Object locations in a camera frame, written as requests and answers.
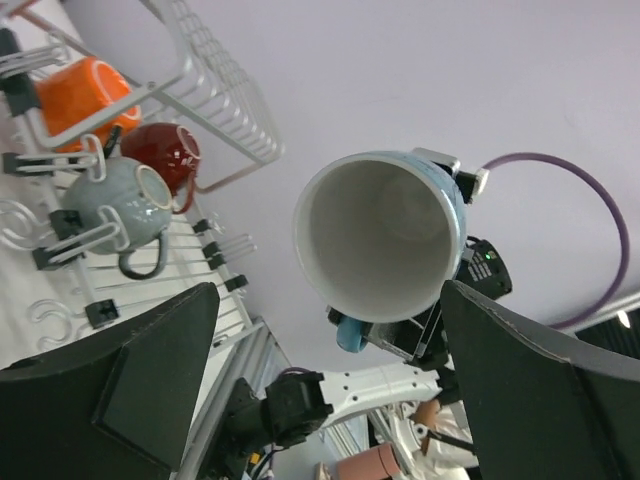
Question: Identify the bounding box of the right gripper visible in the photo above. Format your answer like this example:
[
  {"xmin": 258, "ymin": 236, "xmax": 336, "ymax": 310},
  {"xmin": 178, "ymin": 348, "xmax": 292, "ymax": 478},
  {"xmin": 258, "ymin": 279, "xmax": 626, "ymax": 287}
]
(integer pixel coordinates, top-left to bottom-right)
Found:
[{"xmin": 327, "ymin": 302, "xmax": 449, "ymax": 370}]

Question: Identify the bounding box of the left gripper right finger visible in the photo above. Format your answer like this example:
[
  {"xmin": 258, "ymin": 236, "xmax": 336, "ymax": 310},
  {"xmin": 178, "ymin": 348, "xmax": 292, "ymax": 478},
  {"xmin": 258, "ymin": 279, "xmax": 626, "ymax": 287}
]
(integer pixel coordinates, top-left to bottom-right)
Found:
[{"xmin": 440, "ymin": 281, "xmax": 639, "ymax": 479}]

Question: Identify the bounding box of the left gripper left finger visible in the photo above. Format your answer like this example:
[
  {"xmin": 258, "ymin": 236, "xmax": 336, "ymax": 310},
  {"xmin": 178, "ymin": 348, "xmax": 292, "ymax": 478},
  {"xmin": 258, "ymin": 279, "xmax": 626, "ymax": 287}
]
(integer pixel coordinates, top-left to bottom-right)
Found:
[{"xmin": 1, "ymin": 283, "xmax": 220, "ymax": 479}]

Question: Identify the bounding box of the blue white mug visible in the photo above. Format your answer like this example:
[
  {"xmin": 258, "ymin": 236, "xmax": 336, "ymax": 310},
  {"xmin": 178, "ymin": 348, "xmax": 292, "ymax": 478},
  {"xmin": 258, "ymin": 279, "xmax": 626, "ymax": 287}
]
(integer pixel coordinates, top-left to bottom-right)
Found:
[{"xmin": 293, "ymin": 151, "xmax": 467, "ymax": 323}]

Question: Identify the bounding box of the grey ceramic mug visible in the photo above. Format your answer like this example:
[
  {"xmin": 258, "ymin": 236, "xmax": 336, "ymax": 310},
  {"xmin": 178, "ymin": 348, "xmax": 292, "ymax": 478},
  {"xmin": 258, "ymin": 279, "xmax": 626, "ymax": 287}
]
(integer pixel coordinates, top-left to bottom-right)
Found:
[{"xmin": 61, "ymin": 157, "xmax": 173, "ymax": 281}]

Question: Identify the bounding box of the red floral mug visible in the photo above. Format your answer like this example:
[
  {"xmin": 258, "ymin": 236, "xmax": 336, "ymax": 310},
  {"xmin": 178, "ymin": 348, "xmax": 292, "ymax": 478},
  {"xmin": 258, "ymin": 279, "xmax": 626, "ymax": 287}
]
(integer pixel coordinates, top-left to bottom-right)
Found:
[{"xmin": 120, "ymin": 122, "xmax": 201, "ymax": 214}]

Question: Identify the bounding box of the orange mug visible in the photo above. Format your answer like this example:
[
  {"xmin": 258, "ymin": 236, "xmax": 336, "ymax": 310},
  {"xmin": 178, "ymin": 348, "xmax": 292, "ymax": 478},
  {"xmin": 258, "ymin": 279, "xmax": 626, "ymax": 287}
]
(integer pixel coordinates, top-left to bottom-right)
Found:
[{"xmin": 35, "ymin": 57, "xmax": 132, "ymax": 136}]

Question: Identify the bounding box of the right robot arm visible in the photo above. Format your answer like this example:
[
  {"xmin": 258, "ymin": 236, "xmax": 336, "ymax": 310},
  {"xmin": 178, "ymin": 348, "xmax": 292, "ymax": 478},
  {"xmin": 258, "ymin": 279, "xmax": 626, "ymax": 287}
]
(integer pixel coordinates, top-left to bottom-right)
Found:
[{"xmin": 199, "ymin": 304, "xmax": 457, "ymax": 479}]

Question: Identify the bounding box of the metal dish rack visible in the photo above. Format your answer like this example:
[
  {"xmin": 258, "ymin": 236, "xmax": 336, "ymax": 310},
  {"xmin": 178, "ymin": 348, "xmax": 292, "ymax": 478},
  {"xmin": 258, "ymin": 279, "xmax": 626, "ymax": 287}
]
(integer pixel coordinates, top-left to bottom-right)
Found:
[{"xmin": 1, "ymin": 1, "xmax": 285, "ymax": 351}]

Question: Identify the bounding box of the pink cylinder container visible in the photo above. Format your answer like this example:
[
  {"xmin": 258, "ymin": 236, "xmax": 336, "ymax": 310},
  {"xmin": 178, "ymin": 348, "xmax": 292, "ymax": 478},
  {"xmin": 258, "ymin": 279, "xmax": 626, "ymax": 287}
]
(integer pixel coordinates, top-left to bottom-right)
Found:
[{"xmin": 336, "ymin": 444, "xmax": 401, "ymax": 480}]

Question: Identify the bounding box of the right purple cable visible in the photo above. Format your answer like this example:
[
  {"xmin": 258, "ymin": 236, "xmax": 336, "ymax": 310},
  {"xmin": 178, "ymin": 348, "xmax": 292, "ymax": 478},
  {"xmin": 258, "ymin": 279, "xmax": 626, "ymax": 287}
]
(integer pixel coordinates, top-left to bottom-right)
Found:
[{"xmin": 482, "ymin": 152, "xmax": 630, "ymax": 331}]

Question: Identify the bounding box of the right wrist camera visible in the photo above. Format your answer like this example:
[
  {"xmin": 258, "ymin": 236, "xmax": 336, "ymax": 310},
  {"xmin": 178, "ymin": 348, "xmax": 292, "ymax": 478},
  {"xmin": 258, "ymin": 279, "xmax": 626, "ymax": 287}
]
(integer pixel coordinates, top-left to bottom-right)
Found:
[{"xmin": 412, "ymin": 147, "xmax": 489, "ymax": 205}]

